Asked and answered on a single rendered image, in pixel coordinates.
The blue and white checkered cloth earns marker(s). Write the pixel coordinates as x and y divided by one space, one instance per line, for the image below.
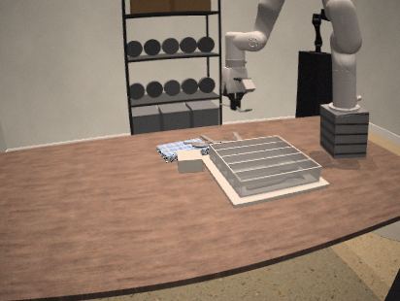
169 151

